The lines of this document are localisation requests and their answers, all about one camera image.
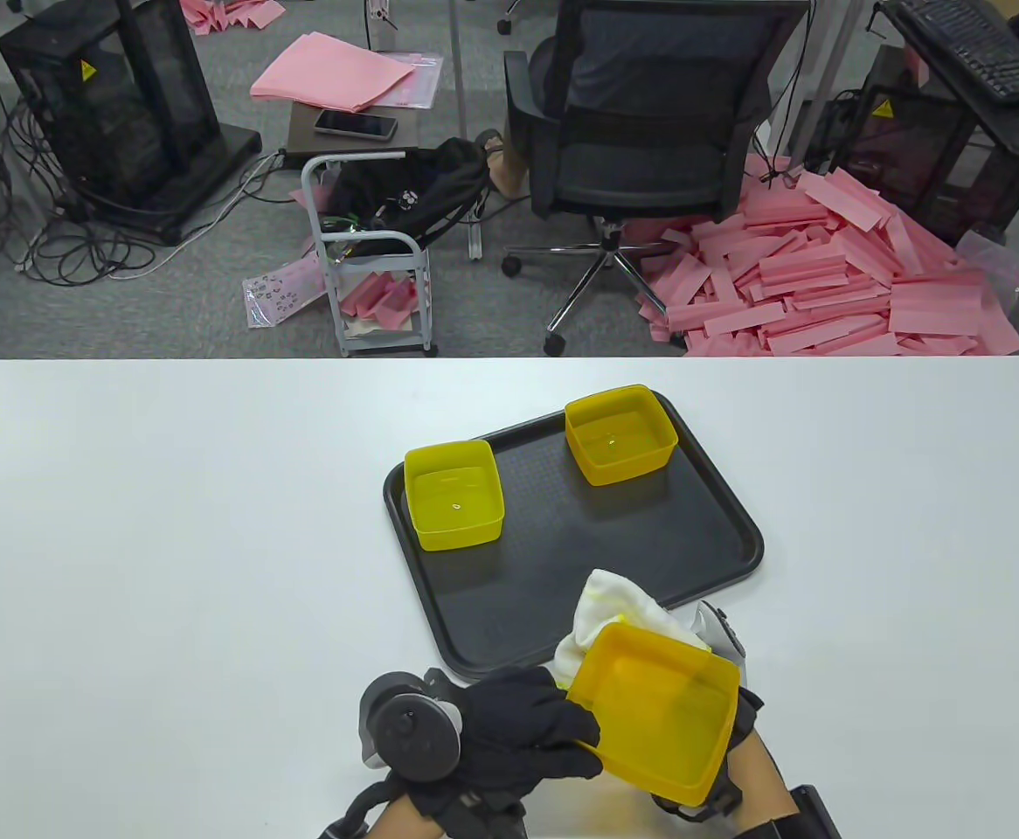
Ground person's left hand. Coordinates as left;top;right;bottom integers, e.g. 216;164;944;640
426;664;604;821

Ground person's right hand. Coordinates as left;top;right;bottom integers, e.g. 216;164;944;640
649;686;766;821

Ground yellow plastic food container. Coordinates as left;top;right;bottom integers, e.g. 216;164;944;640
403;440;506;551
565;385;679;487
566;622;742;807

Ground white yellow-edged dish cloth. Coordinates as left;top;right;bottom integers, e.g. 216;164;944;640
553;568;711;691

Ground person's left forearm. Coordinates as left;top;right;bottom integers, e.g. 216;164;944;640
370;791;440;839

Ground person's right forearm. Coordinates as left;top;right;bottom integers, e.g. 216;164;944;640
724;730;794;839

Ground grey right hand controller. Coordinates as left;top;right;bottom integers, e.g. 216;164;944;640
693;601;746;656

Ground grey hand controller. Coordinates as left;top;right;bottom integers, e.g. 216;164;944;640
693;601;746;656
358;669;465;783

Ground grey left hand controller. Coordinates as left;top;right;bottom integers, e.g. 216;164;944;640
358;669;465;783

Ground black plastic tray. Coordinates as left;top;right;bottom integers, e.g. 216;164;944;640
383;391;766;683

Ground pile of pink foam strips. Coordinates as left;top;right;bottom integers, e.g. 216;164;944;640
636;157;1019;357

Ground small bunch of pink strips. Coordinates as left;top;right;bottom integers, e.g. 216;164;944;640
339;271;419;320

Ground printed clear plastic bag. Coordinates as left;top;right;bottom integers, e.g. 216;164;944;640
243;258;327;330

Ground white rolling cart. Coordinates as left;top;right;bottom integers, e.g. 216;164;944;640
302;150;439;357

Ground crumpled clear plastic bag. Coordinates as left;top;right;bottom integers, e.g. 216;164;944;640
955;230;1019;315

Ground black backpack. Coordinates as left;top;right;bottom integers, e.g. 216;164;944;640
324;137;493;259

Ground black mesh office chair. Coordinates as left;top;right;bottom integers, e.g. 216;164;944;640
501;0;812;357

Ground black mesh equipment cabinet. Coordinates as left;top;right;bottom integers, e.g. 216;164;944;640
833;44;1019;250
0;0;263;246

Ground black smartphone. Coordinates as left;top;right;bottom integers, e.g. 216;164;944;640
314;109;399;141

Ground white desk leg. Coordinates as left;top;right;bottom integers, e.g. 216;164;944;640
450;0;484;261
785;0;864;163

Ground flat clear plastic sleeve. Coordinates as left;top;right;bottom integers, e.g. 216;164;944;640
348;51;445;110

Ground stack of pink sheets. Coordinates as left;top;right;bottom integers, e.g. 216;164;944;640
250;32;416;114

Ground black keyboard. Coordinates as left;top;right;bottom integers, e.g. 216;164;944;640
881;0;1019;106

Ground scattered pink paper strips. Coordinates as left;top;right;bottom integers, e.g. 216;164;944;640
179;0;288;38

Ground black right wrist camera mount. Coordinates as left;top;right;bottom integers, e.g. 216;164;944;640
732;785;842;839

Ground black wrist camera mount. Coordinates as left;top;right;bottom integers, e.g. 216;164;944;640
317;780;410;839
732;785;842;839

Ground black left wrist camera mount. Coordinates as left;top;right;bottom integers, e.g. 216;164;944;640
317;780;410;839

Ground tangle of floor cables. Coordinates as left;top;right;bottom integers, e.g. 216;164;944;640
0;87;301;285

